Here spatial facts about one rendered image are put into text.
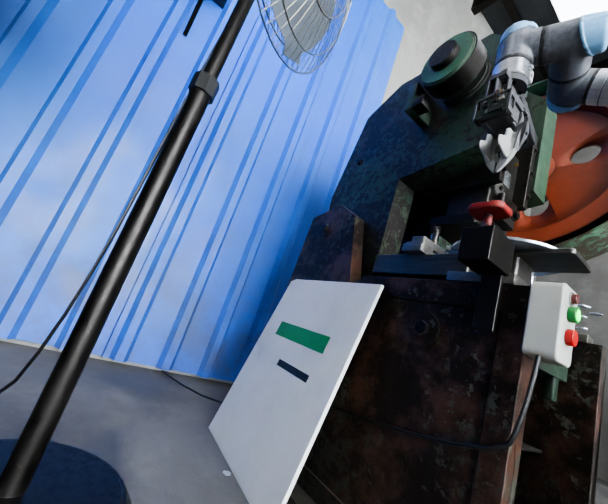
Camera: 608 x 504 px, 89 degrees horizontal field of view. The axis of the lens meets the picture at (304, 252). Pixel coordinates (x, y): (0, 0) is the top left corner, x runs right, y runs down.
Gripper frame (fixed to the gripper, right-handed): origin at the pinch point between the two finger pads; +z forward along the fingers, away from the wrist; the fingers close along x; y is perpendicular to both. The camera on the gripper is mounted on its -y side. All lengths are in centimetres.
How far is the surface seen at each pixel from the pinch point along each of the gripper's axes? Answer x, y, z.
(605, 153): 0, -70, -49
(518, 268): -5.0, -29.0, 11.6
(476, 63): -14.9, -5.8, -43.5
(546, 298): 9.8, -5.2, 25.8
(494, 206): 2.3, 2.7, 10.7
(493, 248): 3.1, 1.8, 19.2
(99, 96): -135, 85, -24
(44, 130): -132, 94, 3
